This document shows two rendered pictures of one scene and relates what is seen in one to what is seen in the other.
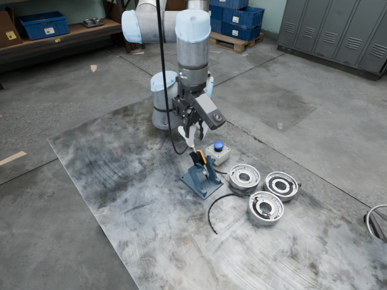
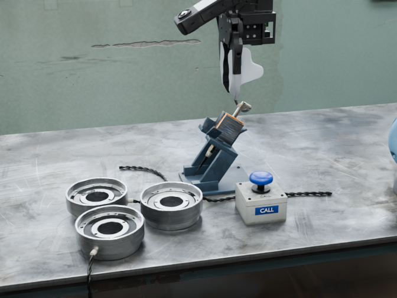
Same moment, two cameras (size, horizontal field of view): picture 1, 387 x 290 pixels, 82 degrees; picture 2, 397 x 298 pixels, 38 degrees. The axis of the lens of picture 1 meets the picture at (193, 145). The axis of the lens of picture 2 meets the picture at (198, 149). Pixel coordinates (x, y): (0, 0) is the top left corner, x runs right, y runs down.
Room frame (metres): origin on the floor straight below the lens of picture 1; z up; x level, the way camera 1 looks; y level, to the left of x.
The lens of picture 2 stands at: (0.97, -0.90, 1.29)
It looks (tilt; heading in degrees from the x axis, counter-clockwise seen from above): 23 degrees down; 120
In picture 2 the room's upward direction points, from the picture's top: 1 degrees counter-clockwise
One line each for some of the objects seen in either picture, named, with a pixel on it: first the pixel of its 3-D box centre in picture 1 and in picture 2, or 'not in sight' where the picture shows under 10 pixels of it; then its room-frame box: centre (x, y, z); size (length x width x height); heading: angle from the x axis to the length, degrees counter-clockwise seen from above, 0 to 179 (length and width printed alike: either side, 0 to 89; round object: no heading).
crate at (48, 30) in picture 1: (44, 25); not in sight; (3.36, 2.03, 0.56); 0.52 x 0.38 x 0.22; 129
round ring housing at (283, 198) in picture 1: (280, 187); (110, 232); (0.47, -0.30, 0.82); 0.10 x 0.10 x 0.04
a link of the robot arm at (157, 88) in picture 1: (166, 89); not in sight; (0.88, 0.12, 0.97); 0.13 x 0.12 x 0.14; 88
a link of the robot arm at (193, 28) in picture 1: (193, 39); not in sight; (0.54, 0.00, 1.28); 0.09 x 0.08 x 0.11; 178
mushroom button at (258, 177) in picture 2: (218, 148); (260, 187); (0.63, -0.10, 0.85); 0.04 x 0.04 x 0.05
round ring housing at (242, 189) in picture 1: (243, 178); (171, 206); (0.50, -0.18, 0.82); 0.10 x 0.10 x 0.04
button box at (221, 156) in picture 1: (216, 152); (263, 200); (0.63, -0.09, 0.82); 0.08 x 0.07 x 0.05; 42
